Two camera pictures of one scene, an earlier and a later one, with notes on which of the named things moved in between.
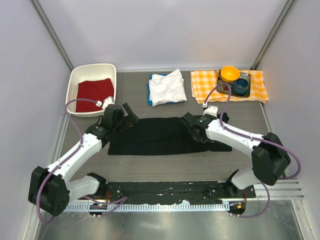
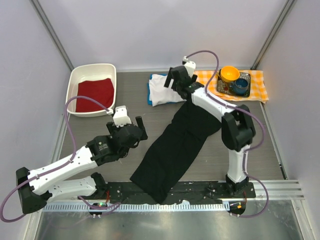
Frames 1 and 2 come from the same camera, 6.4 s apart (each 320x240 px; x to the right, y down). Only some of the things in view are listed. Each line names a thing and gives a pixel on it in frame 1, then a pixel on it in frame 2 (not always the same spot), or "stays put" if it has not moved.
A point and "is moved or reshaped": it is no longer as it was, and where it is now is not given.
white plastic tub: (80, 73) stays put
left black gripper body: (120, 126) -> (116, 129)
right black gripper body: (202, 139) -> (194, 79)
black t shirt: (163, 135) is moved or reshaped
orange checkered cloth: (202, 81) stays put
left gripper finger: (132, 117) -> (143, 134)
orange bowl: (229, 73) stays put
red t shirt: (96, 90) stays put
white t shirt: (167, 89) stays put
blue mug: (240, 87) stays put
